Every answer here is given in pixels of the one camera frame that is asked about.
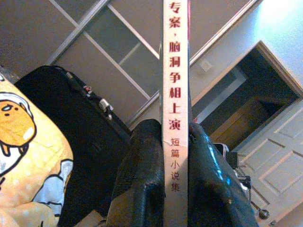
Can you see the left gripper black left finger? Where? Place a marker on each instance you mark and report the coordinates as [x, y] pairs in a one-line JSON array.
[[139, 189]]

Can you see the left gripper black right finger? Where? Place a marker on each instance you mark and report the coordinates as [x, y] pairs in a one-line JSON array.
[[210, 189]]

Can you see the dark-cover paperback book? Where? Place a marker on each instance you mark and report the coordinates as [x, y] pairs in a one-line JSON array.
[[175, 71]]

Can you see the white panel door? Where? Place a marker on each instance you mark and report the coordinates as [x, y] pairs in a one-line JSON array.
[[279, 170]]

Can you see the black suitcase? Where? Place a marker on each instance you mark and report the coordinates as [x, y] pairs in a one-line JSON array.
[[78, 142]]

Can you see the yellow egg-print blanket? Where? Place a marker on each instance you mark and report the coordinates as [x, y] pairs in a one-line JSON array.
[[28, 165]]

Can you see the grey sliding wardrobe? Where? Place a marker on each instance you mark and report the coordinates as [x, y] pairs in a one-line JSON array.
[[113, 30]]

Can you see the white wall switch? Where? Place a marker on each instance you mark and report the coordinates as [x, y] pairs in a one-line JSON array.
[[205, 65]]

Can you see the white door frame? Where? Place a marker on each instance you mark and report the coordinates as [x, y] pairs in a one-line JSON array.
[[281, 68]]

